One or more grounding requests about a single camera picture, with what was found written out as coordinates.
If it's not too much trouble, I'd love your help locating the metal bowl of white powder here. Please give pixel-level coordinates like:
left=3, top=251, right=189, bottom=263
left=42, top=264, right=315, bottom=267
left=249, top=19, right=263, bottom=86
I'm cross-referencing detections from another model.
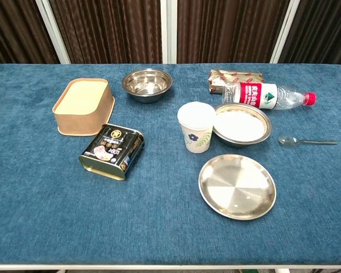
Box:
left=212, top=102, right=273, bottom=148

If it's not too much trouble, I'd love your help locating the brown paper food box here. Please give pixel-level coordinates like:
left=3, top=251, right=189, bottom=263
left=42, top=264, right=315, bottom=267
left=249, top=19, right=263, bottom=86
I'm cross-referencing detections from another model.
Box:
left=52, top=78, right=116, bottom=137

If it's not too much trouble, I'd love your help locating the black luncheon meat tin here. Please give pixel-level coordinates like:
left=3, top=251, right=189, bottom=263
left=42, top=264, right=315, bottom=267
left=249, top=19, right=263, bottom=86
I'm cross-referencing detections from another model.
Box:
left=78, top=123, right=145, bottom=181

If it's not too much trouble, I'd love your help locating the empty steel bowl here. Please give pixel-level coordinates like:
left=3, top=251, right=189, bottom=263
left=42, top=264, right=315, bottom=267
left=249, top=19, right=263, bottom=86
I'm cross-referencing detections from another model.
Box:
left=121, top=68, right=173, bottom=104

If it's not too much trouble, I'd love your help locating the metal spoon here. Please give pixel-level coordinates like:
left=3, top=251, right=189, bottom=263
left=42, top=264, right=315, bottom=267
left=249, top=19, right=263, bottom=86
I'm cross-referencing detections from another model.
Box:
left=278, top=136, right=338, bottom=147

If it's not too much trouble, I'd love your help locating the clear water bottle red label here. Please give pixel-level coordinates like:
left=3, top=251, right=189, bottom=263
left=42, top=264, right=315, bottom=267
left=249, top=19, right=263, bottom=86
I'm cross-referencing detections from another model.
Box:
left=221, top=81, right=317, bottom=110

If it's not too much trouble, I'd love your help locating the white metal frame post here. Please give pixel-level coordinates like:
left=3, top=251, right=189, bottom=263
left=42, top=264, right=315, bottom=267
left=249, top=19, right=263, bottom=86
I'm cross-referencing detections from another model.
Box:
left=269, top=0, right=301, bottom=64
left=160, top=0, right=178, bottom=64
left=35, top=0, right=71, bottom=64

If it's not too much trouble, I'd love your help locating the brown pleated curtain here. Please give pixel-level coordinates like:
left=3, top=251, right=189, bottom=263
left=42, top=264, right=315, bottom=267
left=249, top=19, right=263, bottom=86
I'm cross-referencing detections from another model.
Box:
left=0, top=0, right=341, bottom=67

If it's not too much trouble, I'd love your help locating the gold foil wrapped packet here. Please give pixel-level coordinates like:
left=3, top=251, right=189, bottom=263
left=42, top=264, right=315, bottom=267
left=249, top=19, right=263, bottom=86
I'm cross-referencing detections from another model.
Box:
left=207, top=69, right=265, bottom=95

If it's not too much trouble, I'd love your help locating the floral paper cup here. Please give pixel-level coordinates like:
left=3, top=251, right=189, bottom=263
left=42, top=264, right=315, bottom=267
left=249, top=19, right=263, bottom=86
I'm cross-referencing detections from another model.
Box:
left=177, top=101, right=217, bottom=154

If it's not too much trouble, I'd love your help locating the blue fabric tablecloth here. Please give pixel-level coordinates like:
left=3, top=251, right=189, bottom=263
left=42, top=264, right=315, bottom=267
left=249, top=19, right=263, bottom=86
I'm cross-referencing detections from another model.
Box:
left=0, top=63, right=341, bottom=266

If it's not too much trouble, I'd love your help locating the round steel plate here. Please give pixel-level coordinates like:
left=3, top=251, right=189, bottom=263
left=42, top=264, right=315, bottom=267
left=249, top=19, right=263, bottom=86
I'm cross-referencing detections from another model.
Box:
left=198, top=154, right=277, bottom=221

